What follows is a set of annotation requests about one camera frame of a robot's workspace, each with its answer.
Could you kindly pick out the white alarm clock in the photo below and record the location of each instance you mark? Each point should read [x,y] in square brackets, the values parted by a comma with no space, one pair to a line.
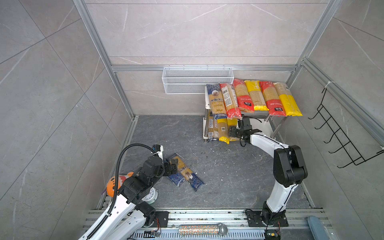
[151,197]

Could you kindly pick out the blue clear spaghetti bag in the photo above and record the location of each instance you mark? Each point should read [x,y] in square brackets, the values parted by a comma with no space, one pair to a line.
[187,173]

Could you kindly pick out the blue yellow Ankara spaghetti bag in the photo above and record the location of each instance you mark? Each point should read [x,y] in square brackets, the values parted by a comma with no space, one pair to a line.
[216,101]

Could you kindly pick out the blue Barilla spaghetti box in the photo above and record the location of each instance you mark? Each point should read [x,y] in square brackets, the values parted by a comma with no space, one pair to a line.
[177,179]

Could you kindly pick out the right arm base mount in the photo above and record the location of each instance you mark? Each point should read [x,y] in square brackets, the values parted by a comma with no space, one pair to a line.
[265,218]

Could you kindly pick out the light blue object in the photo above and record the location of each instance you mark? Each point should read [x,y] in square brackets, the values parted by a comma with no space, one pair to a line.
[317,228]

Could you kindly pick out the white two-tier shelf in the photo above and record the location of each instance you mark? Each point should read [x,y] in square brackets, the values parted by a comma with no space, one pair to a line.
[265,125]

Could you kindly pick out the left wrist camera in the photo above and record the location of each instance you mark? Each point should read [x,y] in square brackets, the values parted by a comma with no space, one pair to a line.
[159,150]

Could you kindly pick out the yellow clear spaghetti bag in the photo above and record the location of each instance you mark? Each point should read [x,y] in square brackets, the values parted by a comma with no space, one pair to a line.
[290,106]

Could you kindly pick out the yellow Stature spaghetti bag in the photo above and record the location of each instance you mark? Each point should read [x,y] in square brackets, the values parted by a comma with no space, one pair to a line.
[256,95]

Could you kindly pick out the orange plush toy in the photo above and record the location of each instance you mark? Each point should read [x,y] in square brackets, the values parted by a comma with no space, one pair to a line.
[110,189]

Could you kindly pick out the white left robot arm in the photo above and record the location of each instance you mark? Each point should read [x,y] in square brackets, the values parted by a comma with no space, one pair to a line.
[127,211]

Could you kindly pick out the red white label spaghetti bag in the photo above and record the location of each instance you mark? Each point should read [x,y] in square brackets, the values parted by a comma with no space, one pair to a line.
[232,108]

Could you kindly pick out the red horizontal spaghetti bag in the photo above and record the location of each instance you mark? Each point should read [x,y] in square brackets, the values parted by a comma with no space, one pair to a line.
[272,99]

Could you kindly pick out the white wire mesh basket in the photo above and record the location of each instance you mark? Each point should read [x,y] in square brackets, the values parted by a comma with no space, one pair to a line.
[193,80]

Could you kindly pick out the red end long spaghetti bag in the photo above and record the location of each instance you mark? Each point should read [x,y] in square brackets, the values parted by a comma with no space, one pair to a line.
[245,102]

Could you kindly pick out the yellow end spaghetti bag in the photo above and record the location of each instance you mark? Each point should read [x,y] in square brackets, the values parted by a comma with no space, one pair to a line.
[232,123]
[223,130]

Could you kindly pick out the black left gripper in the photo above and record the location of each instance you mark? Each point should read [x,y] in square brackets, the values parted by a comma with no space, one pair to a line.
[168,171]

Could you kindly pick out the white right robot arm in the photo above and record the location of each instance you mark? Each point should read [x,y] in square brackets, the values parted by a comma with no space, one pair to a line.
[289,168]

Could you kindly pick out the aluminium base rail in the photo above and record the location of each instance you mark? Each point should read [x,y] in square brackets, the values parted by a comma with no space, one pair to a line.
[235,220]

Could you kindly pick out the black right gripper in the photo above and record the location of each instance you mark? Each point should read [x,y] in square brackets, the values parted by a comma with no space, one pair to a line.
[232,131]

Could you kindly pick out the black wire hook rack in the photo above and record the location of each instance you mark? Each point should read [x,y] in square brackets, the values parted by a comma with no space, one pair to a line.
[343,141]

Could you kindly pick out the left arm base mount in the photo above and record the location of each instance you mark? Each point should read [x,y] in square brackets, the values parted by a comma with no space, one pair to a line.
[158,218]

